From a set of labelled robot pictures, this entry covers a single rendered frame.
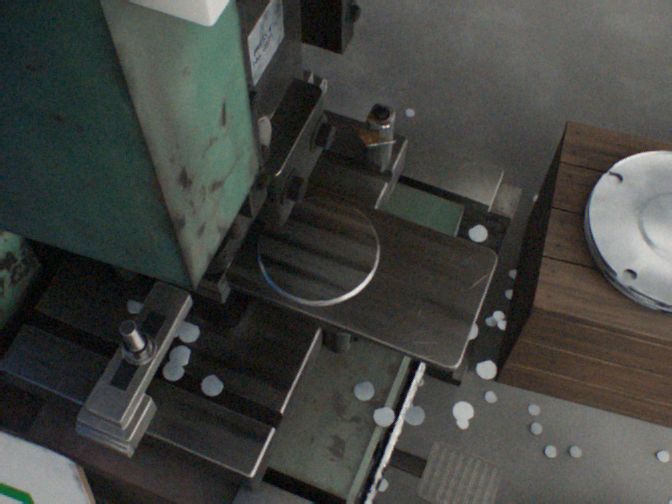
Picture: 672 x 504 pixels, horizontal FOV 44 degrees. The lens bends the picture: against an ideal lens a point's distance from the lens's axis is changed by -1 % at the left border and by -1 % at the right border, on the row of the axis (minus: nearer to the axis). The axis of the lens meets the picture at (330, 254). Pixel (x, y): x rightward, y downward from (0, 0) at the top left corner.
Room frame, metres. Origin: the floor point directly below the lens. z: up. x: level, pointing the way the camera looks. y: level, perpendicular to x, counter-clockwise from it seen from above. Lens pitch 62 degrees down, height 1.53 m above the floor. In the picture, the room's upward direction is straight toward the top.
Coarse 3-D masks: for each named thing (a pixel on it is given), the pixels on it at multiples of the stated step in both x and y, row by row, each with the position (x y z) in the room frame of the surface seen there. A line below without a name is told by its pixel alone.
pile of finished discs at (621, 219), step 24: (624, 168) 0.78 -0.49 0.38; (648, 168) 0.78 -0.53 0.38; (600, 192) 0.73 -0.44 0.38; (624, 192) 0.73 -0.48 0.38; (648, 192) 0.73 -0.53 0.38; (600, 216) 0.69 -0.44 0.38; (624, 216) 0.69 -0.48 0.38; (648, 216) 0.68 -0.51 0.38; (600, 240) 0.64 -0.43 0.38; (624, 240) 0.64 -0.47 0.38; (648, 240) 0.64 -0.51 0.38; (600, 264) 0.61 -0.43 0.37; (624, 264) 0.60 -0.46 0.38; (648, 264) 0.60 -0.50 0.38; (624, 288) 0.56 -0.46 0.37; (648, 288) 0.56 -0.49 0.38
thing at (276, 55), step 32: (256, 0) 0.42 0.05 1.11; (288, 0) 0.47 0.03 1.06; (256, 32) 0.42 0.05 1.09; (288, 32) 0.46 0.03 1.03; (256, 64) 0.41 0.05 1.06; (288, 64) 0.46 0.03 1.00; (288, 96) 0.45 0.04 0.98; (320, 96) 0.45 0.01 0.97; (288, 128) 0.41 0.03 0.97; (320, 128) 0.44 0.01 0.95; (288, 160) 0.38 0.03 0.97; (288, 192) 0.37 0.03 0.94
